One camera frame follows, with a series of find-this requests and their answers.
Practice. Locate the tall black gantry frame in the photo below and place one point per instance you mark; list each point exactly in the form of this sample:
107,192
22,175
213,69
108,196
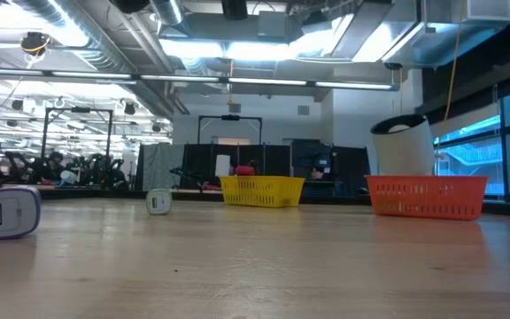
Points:
78,109

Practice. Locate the grey ceiling box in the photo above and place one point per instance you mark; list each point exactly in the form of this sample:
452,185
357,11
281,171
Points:
272,24

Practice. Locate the round silver air duct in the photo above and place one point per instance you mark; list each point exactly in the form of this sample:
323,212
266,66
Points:
166,11

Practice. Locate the background black robot arms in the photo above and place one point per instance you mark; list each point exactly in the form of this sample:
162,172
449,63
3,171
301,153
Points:
104,170

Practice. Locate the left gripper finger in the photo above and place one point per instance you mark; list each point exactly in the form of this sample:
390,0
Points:
235,9

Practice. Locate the white blue object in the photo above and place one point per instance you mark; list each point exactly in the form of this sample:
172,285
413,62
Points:
67,177

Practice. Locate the small black gantry frame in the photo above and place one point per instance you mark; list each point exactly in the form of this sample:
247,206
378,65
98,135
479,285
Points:
230,117

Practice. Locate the person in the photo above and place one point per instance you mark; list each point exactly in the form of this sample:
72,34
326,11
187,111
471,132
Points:
56,158
317,173

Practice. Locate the ribbed silver air duct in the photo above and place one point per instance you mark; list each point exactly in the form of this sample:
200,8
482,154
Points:
95,49

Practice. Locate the grey wall panel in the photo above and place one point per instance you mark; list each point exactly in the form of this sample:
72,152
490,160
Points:
235,107
303,110

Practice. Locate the grey cloth partition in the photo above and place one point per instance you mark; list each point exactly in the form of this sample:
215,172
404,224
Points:
159,166

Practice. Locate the black table frame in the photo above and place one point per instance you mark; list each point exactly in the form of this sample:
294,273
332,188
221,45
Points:
95,193

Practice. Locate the bright ceiling light panel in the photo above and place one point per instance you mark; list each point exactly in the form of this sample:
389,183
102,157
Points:
255,49

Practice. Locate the rectangular silver air duct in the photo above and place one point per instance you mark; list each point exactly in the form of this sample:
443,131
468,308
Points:
370,31

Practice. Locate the blue glass window wall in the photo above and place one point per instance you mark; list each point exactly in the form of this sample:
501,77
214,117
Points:
472,159

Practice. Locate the red block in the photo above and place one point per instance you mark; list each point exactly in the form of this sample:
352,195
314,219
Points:
244,170

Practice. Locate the purple-rimmed white USB charger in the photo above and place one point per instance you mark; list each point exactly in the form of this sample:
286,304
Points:
7,212

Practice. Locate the long ceiling light strip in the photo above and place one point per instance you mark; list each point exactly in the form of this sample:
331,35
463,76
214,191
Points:
264,81

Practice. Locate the orange plastic basket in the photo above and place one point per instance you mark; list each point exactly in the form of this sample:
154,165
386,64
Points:
427,197

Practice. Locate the black cabinet partition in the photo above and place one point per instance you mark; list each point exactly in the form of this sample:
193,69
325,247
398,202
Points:
348,164

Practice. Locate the white paper sheet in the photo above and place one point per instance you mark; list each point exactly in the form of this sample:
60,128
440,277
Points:
222,165

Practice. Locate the green-rimmed white USB charger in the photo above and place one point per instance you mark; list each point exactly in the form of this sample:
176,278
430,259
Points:
158,201

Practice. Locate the yellow plastic basket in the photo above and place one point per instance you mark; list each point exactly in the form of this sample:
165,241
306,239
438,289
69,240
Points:
261,190

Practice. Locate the white cup with black rim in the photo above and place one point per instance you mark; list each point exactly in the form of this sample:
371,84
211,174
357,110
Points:
403,155

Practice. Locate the black curtain partition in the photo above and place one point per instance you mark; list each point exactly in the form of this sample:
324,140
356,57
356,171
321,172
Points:
277,159

